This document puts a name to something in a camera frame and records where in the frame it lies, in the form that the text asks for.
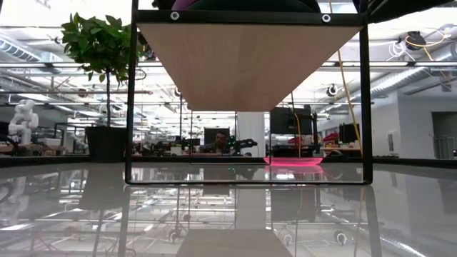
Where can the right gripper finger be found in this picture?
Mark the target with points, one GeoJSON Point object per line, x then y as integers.
{"type": "Point", "coordinates": [389, 9]}

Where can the transparent pink plate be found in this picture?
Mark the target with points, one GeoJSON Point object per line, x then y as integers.
{"type": "Point", "coordinates": [292, 161]}

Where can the black background robot arm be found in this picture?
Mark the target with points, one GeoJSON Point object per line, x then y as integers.
{"type": "Point", "coordinates": [248, 143]}

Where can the green plant in black pot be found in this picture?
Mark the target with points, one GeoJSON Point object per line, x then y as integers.
{"type": "Point", "coordinates": [103, 39]}

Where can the black desk monitor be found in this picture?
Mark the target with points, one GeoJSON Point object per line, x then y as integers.
{"type": "Point", "coordinates": [348, 133]}

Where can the grey double door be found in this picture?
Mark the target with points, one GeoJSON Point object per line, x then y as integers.
{"type": "Point", "coordinates": [444, 132]}

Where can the small black monitor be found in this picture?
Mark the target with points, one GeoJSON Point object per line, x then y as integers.
{"type": "Point", "coordinates": [210, 135]}

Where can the red object on desk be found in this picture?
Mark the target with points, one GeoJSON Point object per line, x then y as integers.
{"type": "Point", "coordinates": [331, 137]}

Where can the person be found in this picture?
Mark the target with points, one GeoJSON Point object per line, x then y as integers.
{"type": "Point", "coordinates": [220, 139]}

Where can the large black screen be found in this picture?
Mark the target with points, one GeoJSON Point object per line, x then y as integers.
{"type": "Point", "coordinates": [285, 121]}

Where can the white humanoid robot figure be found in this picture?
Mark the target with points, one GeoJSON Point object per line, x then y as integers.
{"type": "Point", "coordinates": [23, 119]}

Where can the black aluminium table frame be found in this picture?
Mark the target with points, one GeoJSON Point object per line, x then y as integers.
{"type": "Point", "coordinates": [53, 160]}

